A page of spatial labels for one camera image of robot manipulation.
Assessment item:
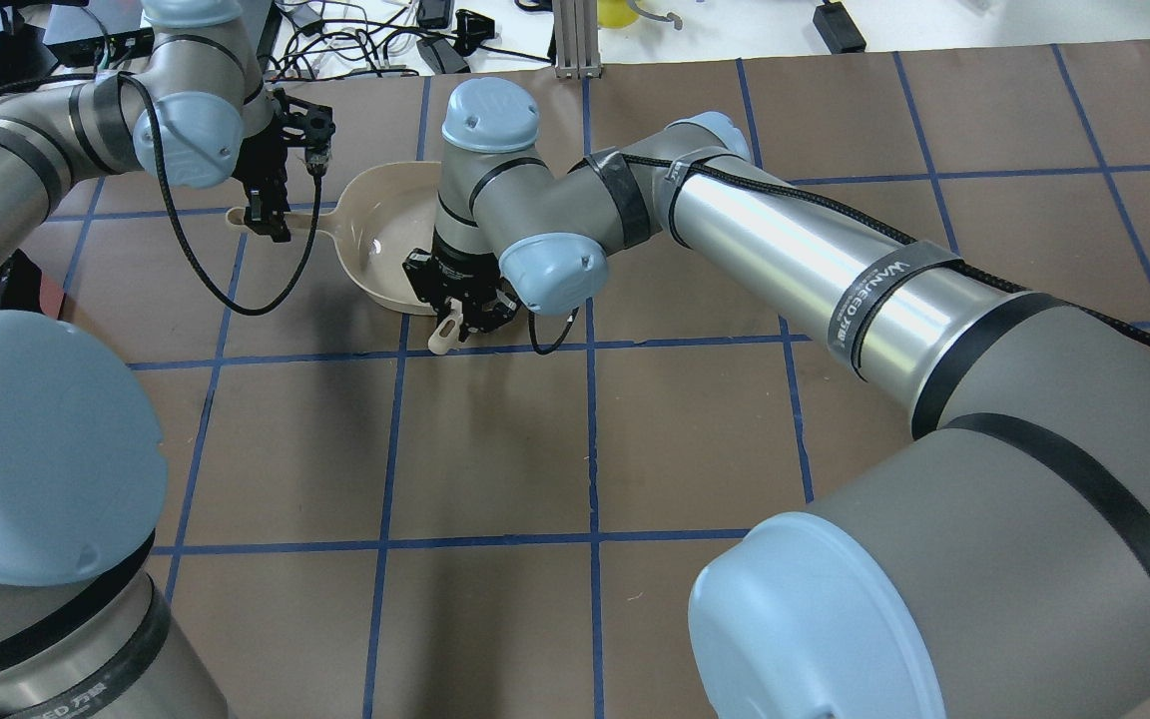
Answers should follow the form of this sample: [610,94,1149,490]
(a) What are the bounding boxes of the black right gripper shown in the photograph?
[403,245,519,345]

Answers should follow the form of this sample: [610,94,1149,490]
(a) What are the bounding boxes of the aluminium frame post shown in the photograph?
[552,0,604,79]

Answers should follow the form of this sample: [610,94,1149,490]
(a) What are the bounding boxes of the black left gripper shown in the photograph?
[236,87,336,243]

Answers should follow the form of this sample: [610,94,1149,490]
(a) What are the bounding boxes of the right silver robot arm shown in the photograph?
[403,77,1150,718]

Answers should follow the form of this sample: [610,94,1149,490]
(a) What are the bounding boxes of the black power adapter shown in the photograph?
[812,1,866,55]

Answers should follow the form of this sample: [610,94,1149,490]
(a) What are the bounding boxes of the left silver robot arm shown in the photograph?
[0,1,334,718]

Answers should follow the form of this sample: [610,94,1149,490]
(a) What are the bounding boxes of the beige plastic dustpan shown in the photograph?
[227,162,446,318]

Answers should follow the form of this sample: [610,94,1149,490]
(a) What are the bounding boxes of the beige hand brush black bristles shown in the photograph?
[427,313,463,357]

